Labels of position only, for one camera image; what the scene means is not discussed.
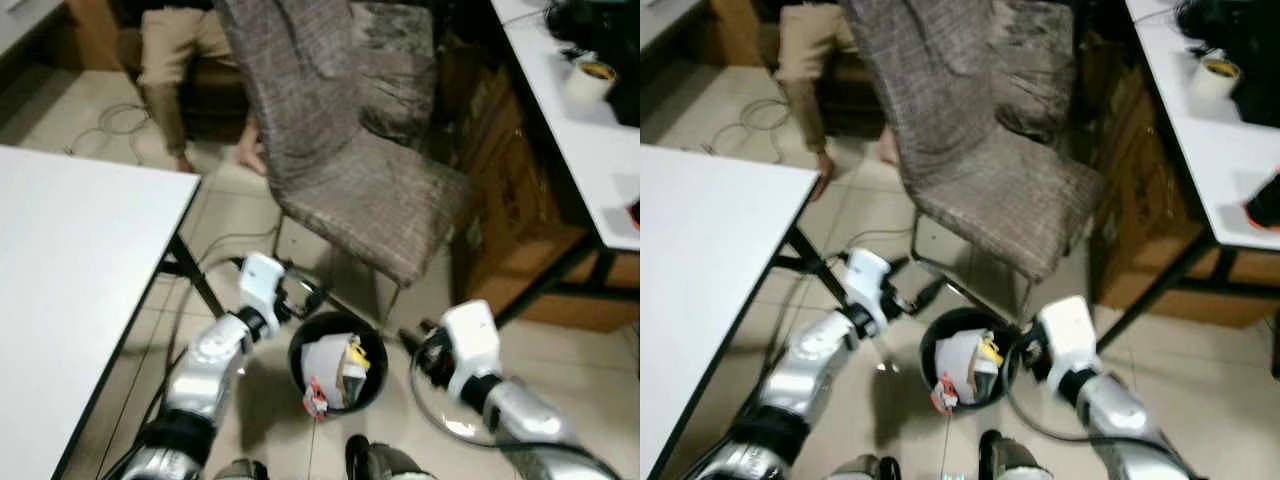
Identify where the brown cardboard boxes stack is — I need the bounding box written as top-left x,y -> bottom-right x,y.
444,38 -> 641,332
1084,38 -> 1280,327

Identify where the grey patterned seat cushion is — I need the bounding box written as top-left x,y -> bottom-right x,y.
349,0 -> 442,152
989,0 -> 1077,142

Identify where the black desk frame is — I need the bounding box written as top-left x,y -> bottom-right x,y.
1094,238 -> 1280,382
494,234 -> 641,327

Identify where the red and white wrapper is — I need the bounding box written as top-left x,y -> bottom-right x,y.
929,371 -> 960,417
304,377 -> 332,422

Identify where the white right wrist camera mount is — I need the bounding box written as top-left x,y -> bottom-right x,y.
441,299 -> 502,377
1034,296 -> 1100,372

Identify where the tall brown cardboard box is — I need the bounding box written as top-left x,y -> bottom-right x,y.
64,0 -> 127,72
690,0 -> 782,63

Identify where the robot right leg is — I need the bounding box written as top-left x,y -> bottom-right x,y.
344,434 -> 437,480
979,429 -> 1052,480

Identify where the black computer case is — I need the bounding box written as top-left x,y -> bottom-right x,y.
544,0 -> 641,73
1174,0 -> 1280,128

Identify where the white drawer cabinet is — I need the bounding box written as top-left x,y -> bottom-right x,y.
0,0 -> 67,57
640,0 -> 702,52

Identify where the white crumpled paper trash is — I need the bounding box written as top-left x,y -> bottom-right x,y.
934,329 -> 988,403
299,334 -> 353,410

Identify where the seated person in tan trousers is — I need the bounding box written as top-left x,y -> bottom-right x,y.
774,0 -> 902,202
134,0 -> 270,177

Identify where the black slanted table leg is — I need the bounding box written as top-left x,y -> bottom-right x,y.
779,224 -> 852,307
159,234 -> 227,322

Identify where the thin looped floor cable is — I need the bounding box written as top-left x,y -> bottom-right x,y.
64,99 -> 152,158
709,96 -> 792,158

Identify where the black round rubbish bin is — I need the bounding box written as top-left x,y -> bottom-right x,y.
919,306 -> 1022,412
287,311 -> 390,417

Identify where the dark brown armchair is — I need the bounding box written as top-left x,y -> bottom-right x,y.
745,0 -> 883,138
114,0 -> 252,142

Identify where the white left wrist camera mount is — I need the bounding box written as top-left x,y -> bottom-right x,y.
237,251 -> 287,320
844,247 -> 894,314

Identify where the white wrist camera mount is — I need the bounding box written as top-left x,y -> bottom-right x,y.
844,247 -> 894,314
237,251 -> 287,320
1034,296 -> 1100,372
441,299 -> 502,377

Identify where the chair with brown patterned cover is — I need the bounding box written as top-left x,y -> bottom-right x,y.
842,0 -> 1105,322
214,0 -> 474,327

